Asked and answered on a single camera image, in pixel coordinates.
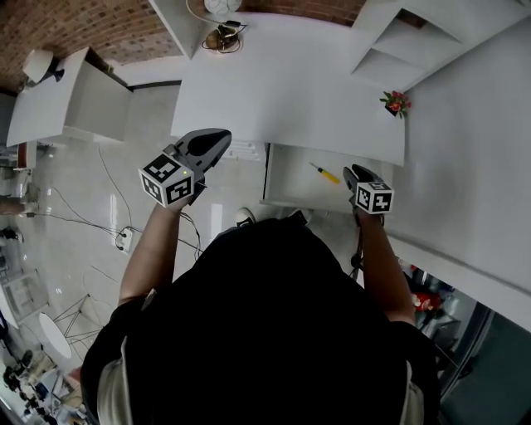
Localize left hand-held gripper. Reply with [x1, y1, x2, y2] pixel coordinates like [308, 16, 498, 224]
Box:
[138, 128, 232, 209]

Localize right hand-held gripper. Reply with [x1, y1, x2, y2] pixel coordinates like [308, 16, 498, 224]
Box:
[342, 164, 395, 227]

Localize yellow handled screwdriver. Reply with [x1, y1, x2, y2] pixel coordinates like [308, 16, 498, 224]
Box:
[308, 162, 342, 185]

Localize white box tray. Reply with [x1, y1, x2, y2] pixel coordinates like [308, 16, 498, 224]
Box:
[260, 142, 407, 214]

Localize person's left forearm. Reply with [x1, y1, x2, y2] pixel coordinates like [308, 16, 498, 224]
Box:
[119, 202, 184, 307]

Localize person's right forearm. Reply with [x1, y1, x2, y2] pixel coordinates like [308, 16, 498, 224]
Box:
[358, 213, 417, 325]

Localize person's right shoe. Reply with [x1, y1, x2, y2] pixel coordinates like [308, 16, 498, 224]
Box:
[289, 208, 315, 226]

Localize person's shoe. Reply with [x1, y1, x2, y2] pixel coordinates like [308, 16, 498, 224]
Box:
[235, 207, 257, 228]
[289, 208, 315, 226]

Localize person's left shoe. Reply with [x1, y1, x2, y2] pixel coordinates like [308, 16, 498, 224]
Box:
[235, 207, 257, 228]

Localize small potted pink flowers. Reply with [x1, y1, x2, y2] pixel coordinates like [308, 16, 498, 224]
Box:
[378, 90, 413, 120]

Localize white desk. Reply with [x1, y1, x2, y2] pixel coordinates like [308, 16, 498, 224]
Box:
[169, 11, 408, 168]

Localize white power strip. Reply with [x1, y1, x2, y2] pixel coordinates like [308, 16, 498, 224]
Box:
[115, 227, 134, 255]

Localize group of drink bottles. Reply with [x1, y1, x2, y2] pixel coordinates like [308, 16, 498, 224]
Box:
[397, 256, 462, 334]

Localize white shelf unit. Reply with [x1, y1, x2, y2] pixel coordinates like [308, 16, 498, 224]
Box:
[148, 0, 531, 91]

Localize white bedside cabinet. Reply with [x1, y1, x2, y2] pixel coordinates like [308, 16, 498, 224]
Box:
[5, 46, 134, 149]

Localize person's black shirt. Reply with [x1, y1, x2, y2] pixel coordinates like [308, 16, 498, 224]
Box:
[80, 217, 441, 425]

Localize white shade table lamp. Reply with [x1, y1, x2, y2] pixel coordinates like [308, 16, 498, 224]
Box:
[22, 49, 66, 85]

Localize dark framed glass window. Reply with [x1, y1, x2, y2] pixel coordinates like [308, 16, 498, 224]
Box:
[438, 301, 531, 425]

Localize round white table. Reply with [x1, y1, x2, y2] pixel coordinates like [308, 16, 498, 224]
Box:
[37, 292, 105, 359]

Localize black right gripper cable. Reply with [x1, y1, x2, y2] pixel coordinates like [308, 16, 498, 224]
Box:
[349, 223, 367, 280]

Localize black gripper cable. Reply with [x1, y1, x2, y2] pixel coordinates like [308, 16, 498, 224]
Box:
[179, 210, 205, 255]
[349, 223, 367, 280]

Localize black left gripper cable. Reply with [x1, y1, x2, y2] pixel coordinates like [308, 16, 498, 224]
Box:
[179, 210, 205, 255]

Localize black floor cable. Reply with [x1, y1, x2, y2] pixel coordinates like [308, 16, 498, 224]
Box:
[31, 142, 134, 242]

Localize gold ring globe lamp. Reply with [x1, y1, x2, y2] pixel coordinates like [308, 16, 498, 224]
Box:
[185, 0, 251, 56]

